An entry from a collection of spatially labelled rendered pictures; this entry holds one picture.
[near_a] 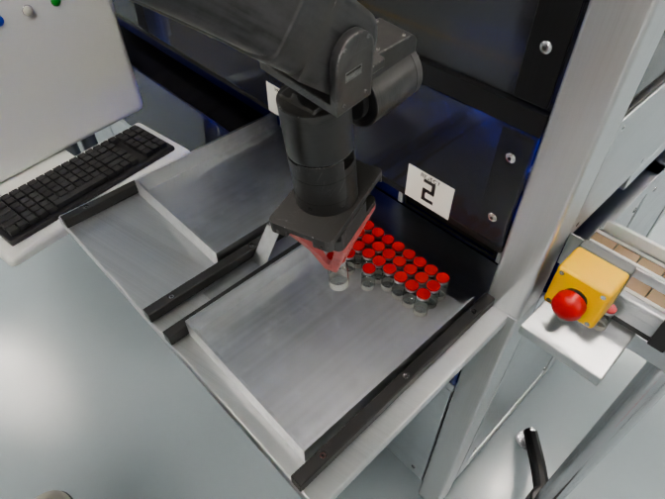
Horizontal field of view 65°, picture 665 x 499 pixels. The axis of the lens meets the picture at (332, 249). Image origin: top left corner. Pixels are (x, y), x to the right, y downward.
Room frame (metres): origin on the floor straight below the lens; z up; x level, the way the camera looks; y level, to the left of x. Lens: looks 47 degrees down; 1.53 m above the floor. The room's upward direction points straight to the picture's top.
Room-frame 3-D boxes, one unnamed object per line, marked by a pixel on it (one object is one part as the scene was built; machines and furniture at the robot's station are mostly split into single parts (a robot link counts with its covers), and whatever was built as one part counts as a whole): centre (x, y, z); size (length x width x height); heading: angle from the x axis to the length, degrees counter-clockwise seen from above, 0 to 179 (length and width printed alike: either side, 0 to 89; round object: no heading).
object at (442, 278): (0.57, -0.11, 0.91); 0.18 x 0.02 x 0.05; 43
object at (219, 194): (0.78, 0.16, 0.90); 0.34 x 0.26 x 0.04; 134
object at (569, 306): (0.41, -0.31, 1.00); 0.04 x 0.04 x 0.04; 44
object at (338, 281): (0.37, -0.01, 1.11); 0.02 x 0.02 x 0.04
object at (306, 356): (0.46, 0.00, 0.90); 0.34 x 0.26 x 0.04; 133
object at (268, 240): (0.56, 0.15, 0.91); 0.14 x 0.03 x 0.06; 135
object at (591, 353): (0.46, -0.38, 0.87); 0.14 x 0.13 x 0.02; 134
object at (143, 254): (0.61, 0.09, 0.87); 0.70 x 0.48 x 0.02; 44
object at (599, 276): (0.44, -0.34, 1.00); 0.08 x 0.07 x 0.07; 134
